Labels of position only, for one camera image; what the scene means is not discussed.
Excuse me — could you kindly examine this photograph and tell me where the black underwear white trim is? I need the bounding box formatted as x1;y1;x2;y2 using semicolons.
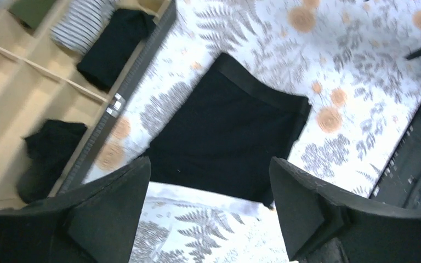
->
145;53;311;207

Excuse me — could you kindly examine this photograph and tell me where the wooden organizer box glass lid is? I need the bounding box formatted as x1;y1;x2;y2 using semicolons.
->
0;1;177;209

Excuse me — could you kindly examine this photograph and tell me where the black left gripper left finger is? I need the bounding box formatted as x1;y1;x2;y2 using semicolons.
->
0;157;151;262

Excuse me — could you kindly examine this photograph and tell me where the black rolled underwear in box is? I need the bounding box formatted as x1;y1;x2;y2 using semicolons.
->
76;8;156;93

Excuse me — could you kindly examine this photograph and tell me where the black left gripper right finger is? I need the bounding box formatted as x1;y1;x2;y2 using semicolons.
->
269;157;421;262

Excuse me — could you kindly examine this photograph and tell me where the striped rolled underwear in box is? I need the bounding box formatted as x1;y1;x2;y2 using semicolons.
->
51;0;118;55

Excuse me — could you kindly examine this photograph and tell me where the olive rolled underwear in box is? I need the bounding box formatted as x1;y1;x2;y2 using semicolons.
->
8;0;56;30

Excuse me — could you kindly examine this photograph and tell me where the floral table cloth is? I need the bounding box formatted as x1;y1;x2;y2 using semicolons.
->
86;1;421;262

